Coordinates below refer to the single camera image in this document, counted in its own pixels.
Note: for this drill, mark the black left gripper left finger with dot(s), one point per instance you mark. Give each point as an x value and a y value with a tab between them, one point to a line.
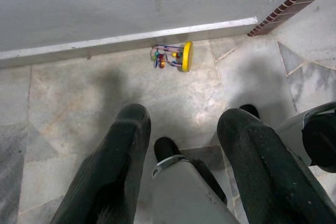
115	161

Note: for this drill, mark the bead maze toy yellow base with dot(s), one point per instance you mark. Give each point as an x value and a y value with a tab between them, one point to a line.
187	56

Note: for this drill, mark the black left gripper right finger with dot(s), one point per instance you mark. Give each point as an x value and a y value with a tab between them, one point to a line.
262	171

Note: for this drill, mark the silver robot leg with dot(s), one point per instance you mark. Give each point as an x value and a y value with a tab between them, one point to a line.
290	129
181	192

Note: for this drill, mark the black robot foot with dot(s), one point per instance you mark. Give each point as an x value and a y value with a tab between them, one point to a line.
166	148
250	111

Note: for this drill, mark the white skirting board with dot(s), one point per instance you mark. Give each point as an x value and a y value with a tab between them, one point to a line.
126	41

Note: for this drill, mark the red brick border strip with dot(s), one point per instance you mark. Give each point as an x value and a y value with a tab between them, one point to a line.
283	6

